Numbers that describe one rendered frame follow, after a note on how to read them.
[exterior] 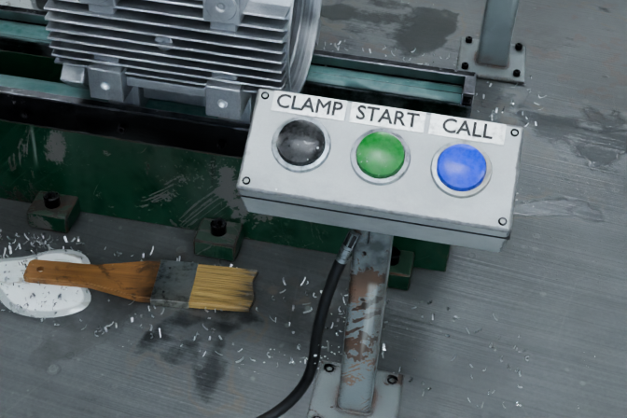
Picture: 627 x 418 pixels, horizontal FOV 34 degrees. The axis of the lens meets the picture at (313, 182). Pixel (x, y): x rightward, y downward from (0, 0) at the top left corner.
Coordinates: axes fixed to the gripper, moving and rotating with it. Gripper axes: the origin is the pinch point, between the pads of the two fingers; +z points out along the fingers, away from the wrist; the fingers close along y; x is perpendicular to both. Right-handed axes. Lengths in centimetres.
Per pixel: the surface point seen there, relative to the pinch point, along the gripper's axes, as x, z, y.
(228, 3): 5.2, 6.0, -3.9
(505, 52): -26.6, 15.2, 34.1
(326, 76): -7.1, 15.9, 10.2
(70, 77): 12.5, 22.6, -1.6
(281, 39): 0.2, 6.7, -3.1
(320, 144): -3.3, 0.4, -20.3
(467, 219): -12.7, -2.5, -22.5
